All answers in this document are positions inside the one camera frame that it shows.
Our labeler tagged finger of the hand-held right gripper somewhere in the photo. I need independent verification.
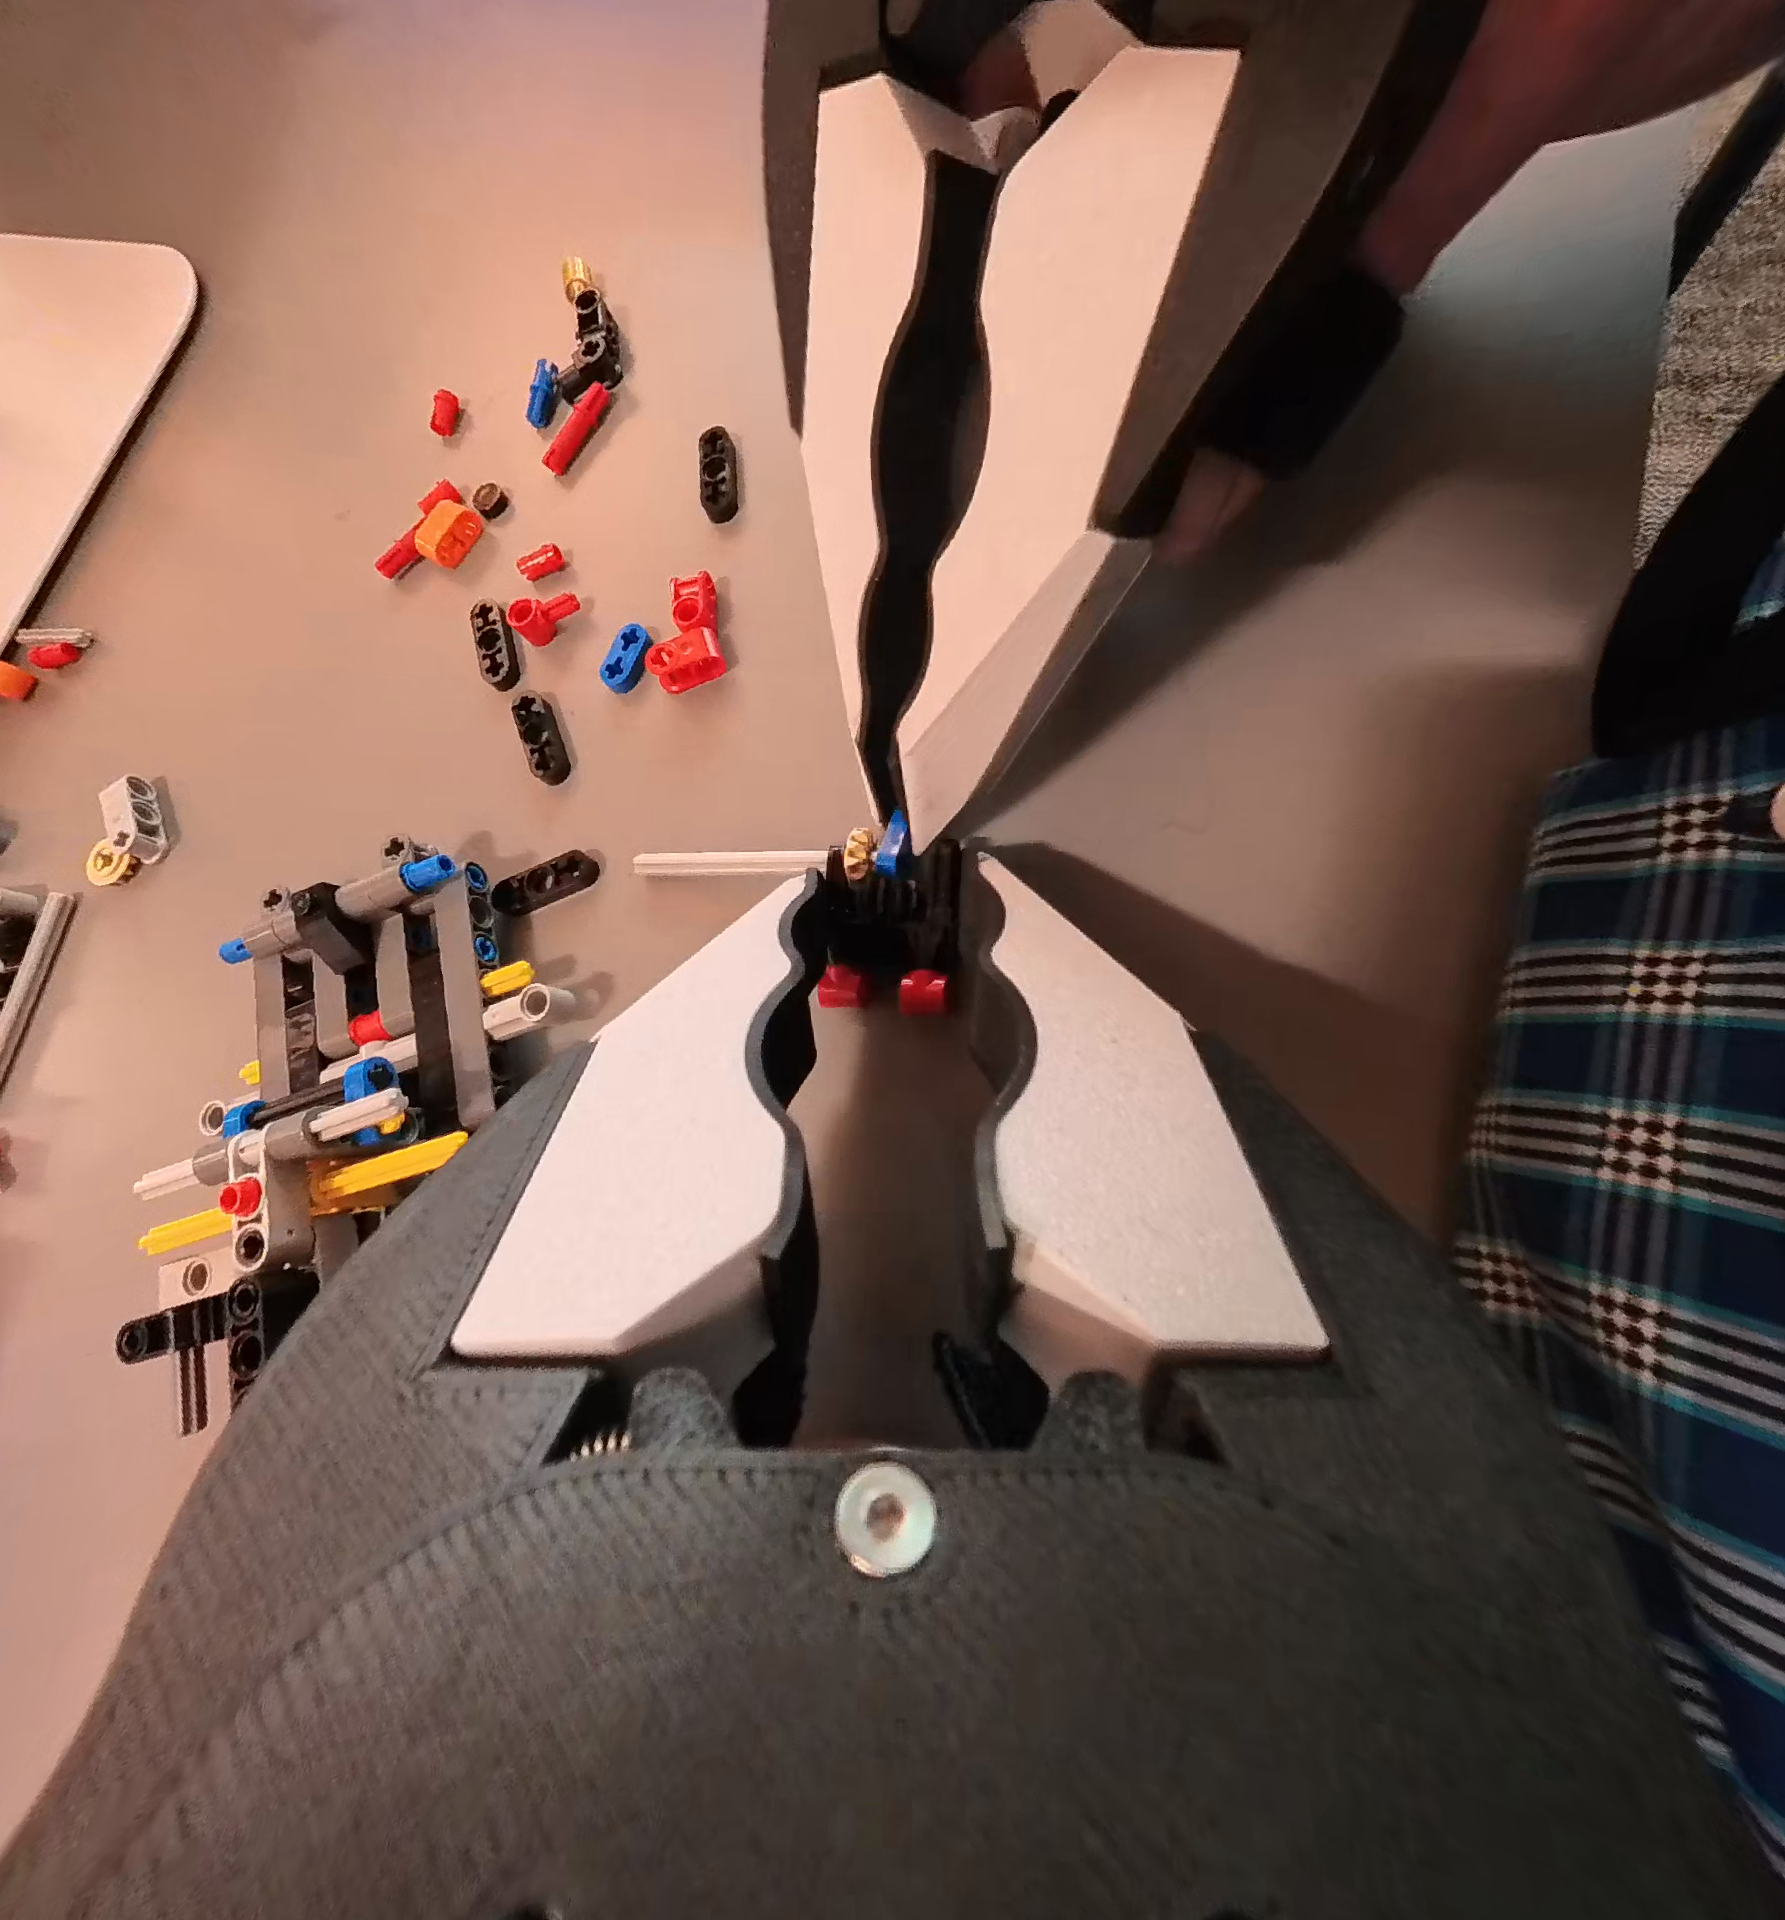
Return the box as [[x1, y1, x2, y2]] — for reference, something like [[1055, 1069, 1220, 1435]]
[[888, 46, 1242, 838], [803, 74, 943, 823]]

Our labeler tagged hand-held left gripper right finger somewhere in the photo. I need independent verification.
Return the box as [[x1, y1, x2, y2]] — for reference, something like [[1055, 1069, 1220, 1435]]
[[967, 851, 1334, 1418]]

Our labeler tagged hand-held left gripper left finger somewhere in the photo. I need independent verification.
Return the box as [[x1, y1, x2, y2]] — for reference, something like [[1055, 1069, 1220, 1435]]
[[448, 873, 828, 1450]]

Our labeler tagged small black lego subassembly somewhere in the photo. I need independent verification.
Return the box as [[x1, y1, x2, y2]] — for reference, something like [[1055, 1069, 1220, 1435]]
[[816, 810, 970, 1020]]

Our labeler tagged large lego technic chassis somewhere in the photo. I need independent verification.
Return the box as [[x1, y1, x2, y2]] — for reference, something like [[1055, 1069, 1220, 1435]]
[[115, 837, 606, 1439]]

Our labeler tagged light grey lego beam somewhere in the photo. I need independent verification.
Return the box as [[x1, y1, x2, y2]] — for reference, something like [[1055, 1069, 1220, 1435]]
[[98, 775, 177, 869]]

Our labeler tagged short grey lego axle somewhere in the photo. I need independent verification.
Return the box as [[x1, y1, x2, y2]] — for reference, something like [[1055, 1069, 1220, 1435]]
[[0, 888, 78, 1118]]

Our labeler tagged person's right hand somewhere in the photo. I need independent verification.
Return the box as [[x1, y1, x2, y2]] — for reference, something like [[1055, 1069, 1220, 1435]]
[[1163, 0, 1785, 569]]

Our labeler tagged grey upholstered chair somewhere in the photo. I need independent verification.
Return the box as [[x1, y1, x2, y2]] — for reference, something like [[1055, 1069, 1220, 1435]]
[[1636, 97, 1785, 571]]

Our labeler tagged person's blue plaid shirt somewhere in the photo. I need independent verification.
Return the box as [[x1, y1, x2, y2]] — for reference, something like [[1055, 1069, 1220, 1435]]
[[1448, 450, 1785, 1920]]

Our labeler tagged black shoulder strap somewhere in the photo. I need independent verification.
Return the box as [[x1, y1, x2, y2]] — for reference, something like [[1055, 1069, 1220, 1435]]
[[1590, 31, 1785, 758]]

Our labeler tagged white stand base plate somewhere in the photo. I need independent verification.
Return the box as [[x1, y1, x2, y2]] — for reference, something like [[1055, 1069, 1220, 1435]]
[[0, 228, 202, 775]]

